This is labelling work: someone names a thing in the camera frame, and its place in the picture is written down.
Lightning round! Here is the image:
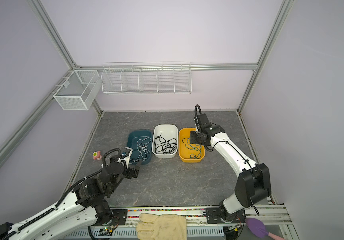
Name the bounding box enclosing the white cable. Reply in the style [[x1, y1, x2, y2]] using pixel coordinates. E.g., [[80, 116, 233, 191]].
[[129, 151, 149, 165], [135, 143, 151, 163], [136, 136, 151, 151]]

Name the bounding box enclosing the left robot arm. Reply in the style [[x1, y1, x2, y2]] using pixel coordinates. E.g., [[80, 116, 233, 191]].
[[0, 147, 140, 240]]

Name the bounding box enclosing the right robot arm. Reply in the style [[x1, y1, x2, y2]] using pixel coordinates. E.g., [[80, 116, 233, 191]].
[[190, 104, 272, 223]]

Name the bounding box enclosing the yellow plastic bin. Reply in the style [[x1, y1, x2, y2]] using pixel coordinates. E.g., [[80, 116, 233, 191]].
[[178, 128, 205, 163]]

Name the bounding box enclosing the white plastic bin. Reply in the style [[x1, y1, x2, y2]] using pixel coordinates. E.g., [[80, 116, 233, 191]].
[[152, 124, 178, 159]]

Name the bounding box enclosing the teal plastic bin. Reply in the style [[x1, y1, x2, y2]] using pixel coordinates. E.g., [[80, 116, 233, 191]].
[[127, 130, 153, 165]]

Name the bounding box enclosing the pink toy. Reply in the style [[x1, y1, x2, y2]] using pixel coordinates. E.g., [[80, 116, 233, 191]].
[[93, 151, 102, 161]]

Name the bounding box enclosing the beige leather glove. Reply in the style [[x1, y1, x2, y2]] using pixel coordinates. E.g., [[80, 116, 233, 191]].
[[136, 213, 188, 240]]

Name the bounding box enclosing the small white mesh basket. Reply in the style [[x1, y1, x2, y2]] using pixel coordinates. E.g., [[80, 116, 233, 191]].
[[54, 70, 102, 111]]

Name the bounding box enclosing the purple brush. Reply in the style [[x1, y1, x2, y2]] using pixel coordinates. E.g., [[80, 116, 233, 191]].
[[245, 218, 285, 240]]

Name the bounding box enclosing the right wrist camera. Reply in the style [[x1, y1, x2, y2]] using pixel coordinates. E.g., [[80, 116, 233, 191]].
[[194, 115, 202, 133]]

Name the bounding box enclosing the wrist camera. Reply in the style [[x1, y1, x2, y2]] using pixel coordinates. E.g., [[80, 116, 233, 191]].
[[118, 147, 133, 169], [194, 115, 202, 133]]

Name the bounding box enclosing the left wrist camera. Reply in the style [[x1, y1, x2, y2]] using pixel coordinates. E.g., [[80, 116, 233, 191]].
[[118, 147, 133, 169]]

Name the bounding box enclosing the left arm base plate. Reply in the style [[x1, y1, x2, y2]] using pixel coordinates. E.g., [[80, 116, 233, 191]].
[[100, 209, 128, 226]]

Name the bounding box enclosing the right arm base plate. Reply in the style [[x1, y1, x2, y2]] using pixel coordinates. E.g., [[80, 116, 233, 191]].
[[203, 207, 246, 224]]

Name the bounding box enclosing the long white wire basket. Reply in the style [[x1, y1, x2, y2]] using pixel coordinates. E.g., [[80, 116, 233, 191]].
[[101, 62, 192, 95]]

